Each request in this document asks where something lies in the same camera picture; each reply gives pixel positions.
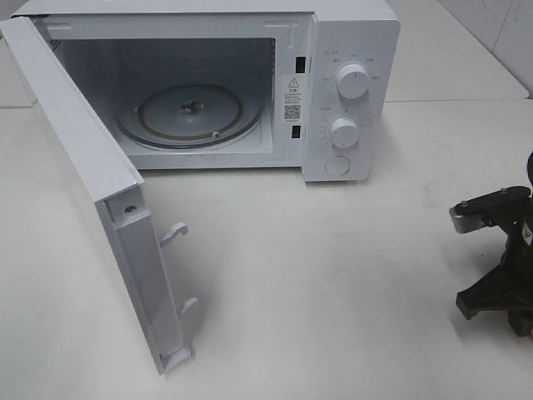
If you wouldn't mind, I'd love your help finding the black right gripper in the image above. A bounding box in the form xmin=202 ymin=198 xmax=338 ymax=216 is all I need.
xmin=456 ymin=212 xmax=532 ymax=337

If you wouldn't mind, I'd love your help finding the white microwave door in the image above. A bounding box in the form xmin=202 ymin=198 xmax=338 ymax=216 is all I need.
xmin=1 ymin=17 xmax=197 ymax=374

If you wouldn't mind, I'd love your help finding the lower white timer knob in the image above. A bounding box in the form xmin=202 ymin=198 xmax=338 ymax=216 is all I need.
xmin=330 ymin=117 xmax=360 ymax=149

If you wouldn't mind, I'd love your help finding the upper white power knob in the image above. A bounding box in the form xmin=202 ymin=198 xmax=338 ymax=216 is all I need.
xmin=335 ymin=61 xmax=370 ymax=99

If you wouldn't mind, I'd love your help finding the white microwave oven body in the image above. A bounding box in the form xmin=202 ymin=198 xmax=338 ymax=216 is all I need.
xmin=8 ymin=1 xmax=401 ymax=182

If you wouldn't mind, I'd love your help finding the glass microwave turntable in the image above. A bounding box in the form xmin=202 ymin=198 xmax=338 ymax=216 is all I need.
xmin=114 ymin=83 xmax=264 ymax=149

